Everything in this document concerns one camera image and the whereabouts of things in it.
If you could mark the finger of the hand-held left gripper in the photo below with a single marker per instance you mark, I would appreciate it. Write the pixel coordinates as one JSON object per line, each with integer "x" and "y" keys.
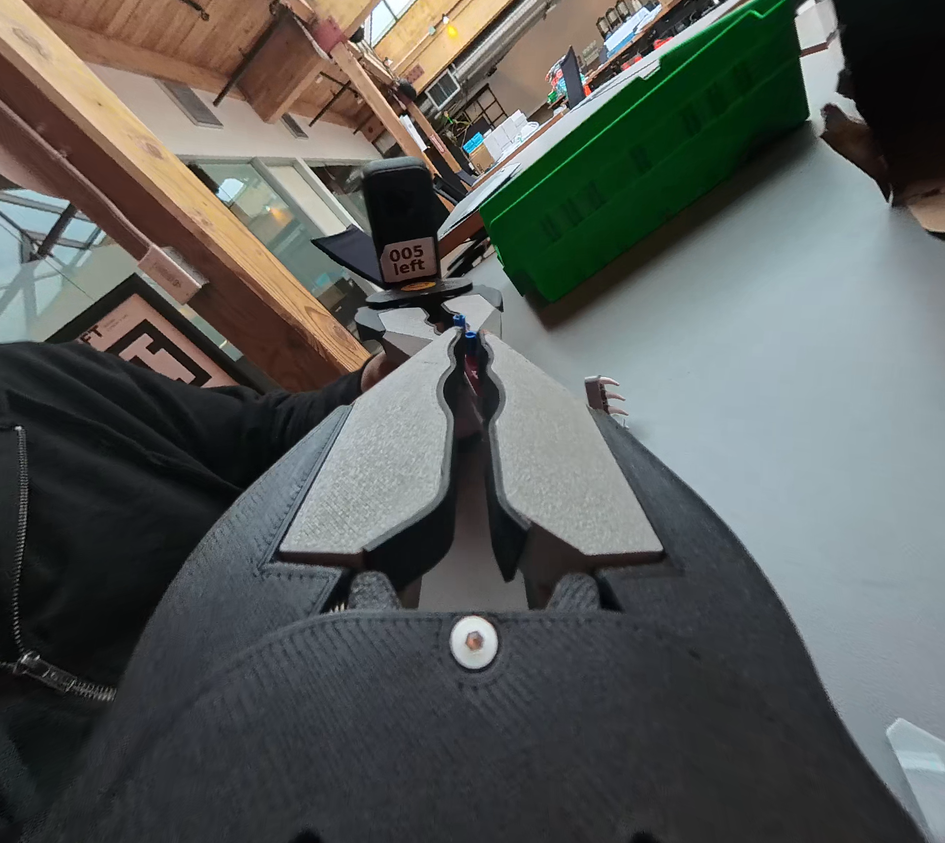
{"x": 410, "y": 333}
{"x": 478, "y": 315}

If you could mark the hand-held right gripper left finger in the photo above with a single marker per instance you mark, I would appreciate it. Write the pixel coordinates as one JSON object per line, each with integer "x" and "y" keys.
{"x": 369, "y": 474}

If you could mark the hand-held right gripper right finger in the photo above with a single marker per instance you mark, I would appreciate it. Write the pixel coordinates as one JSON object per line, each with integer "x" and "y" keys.
{"x": 576, "y": 474}

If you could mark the red toy brick beam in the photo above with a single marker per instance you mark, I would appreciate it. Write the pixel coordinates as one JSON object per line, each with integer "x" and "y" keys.
{"x": 470, "y": 355}

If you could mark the toy brick claw piece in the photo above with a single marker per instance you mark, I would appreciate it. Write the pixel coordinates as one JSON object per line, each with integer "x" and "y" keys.
{"x": 605, "y": 400}

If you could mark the person's left forearm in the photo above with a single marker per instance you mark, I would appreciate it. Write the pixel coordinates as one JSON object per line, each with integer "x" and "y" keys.
{"x": 295, "y": 407}

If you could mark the person's left hand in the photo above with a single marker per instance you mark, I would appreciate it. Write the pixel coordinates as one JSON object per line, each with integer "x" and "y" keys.
{"x": 378, "y": 374}

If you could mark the stack of white boxes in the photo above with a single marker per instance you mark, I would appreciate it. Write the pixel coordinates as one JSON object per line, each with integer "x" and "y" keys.
{"x": 513, "y": 134}

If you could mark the black monitor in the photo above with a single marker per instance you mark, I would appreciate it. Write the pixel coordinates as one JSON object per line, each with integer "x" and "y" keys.
{"x": 574, "y": 78}

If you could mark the green plastic bin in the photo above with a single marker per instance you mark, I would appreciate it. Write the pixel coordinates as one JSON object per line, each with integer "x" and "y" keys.
{"x": 650, "y": 156}

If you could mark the grey electrical box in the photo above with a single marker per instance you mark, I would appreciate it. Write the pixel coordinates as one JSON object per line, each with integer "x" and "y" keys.
{"x": 173, "y": 274}

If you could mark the framed marker sign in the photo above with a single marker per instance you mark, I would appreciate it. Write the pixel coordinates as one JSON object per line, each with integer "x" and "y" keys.
{"x": 148, "y": 333}

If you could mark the instruction booklet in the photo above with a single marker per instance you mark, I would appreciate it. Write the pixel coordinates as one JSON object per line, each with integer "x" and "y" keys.
{"x": 919, "y": 762}

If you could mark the opened cardboard box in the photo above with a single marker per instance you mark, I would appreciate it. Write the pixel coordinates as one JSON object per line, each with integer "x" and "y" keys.
{"x": 886, "y": 45}

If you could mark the wooden post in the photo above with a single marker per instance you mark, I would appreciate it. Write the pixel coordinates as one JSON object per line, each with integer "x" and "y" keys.
{"x": 184, "y": 208}

